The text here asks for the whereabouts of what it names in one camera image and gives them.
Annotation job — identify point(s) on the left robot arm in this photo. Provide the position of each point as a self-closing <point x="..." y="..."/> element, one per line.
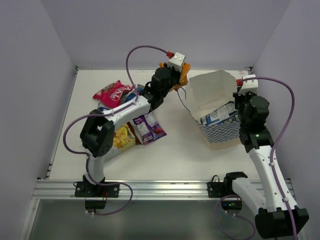
<point x="98" y="131"/>

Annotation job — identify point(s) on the right black controller box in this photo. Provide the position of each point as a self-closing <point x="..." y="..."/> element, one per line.
<point x="234" y="206"/>

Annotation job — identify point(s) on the aluminium mounting rail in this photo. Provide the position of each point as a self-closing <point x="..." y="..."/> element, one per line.
<point x="160" y="190"/>

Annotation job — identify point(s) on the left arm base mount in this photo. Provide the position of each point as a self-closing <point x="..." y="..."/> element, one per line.
<point x="84" y="189"/>

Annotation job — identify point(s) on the left black controller box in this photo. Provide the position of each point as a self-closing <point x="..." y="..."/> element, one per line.
<point x="93" y="205"/>

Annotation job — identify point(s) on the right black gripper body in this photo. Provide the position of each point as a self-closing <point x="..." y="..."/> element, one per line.
<point x="241" y="102"/>

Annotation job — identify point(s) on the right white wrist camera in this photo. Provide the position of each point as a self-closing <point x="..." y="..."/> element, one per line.
<point x="248" y="84"/>

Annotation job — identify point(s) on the checkered paper bag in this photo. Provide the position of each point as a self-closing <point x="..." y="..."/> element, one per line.
<point x="209" y="99"/>

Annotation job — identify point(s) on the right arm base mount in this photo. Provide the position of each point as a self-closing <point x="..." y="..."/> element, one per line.
<point x="219" y="189"/>

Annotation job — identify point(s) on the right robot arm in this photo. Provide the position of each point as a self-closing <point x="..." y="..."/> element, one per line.
<point x="276" y="212"/>

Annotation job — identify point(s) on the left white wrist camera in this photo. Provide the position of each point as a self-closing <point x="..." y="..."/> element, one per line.
<point x="177" y="61"/>

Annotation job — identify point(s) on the black controller box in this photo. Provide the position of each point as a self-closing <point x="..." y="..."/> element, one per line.
<point x="234" y="206"/>
<point x="93" y="205"/>

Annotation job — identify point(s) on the red KitKat snack bag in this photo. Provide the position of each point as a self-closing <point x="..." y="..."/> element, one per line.
<point x="110" y="96"/>

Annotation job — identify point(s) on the brown Chips Ahoy bag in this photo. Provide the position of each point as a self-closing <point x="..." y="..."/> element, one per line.
<point x="124" y="138"/>

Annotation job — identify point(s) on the dark blue snack packet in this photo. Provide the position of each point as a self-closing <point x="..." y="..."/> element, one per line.
<point x="222" y="113"/>

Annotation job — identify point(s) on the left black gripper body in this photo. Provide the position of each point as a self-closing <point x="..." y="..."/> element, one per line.
<point x="178" y="77"/>

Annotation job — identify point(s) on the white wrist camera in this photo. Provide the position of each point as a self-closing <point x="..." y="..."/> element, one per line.
<point x="177" y="61"/>
<point x="248" y="84"/>

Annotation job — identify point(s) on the purple snack packet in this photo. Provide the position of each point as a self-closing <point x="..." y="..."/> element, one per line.
<point x="149" y="128"/>

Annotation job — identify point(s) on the blue white cookie bag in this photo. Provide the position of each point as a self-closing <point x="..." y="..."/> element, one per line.
<point x="102" y="109"/>

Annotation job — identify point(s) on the orange snack bag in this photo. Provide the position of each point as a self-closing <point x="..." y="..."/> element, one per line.
<point x="183" y="77"/>

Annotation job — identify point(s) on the front blue bag handle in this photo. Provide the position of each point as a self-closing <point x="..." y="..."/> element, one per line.
<point x="182" y="95"/>

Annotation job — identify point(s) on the blue Doritos chip bag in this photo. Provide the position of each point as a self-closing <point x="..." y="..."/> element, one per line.
<point x="132" y="93"/>

